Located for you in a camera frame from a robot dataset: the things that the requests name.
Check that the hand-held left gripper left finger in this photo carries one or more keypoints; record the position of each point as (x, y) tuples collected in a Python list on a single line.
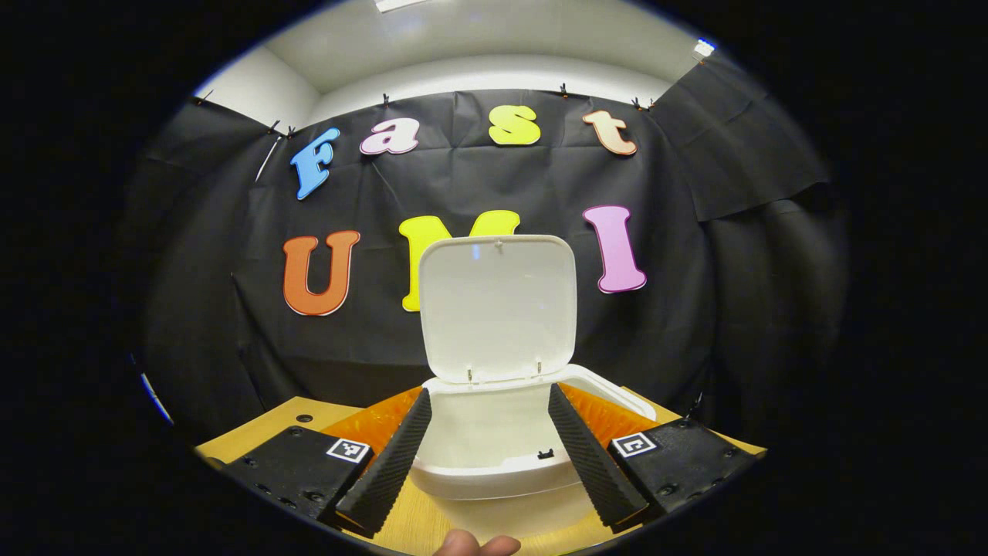
[(390, 459)]

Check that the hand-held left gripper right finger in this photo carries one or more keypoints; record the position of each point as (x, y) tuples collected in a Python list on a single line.
[(590, 455)]

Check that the white desktop garbage bin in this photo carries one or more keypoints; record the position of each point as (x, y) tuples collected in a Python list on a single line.
[(494, 309)]

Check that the wooden desktop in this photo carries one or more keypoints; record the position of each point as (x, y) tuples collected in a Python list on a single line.
[(255, 428)]

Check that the black backdrop cloth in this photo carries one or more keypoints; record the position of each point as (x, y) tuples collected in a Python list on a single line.
[(370, 340)]

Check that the small ceiling light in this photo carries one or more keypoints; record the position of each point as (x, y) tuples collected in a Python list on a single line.
[(703, 48)]

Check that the ceiling light panel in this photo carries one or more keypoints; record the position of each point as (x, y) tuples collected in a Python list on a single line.
[(397, 4)]

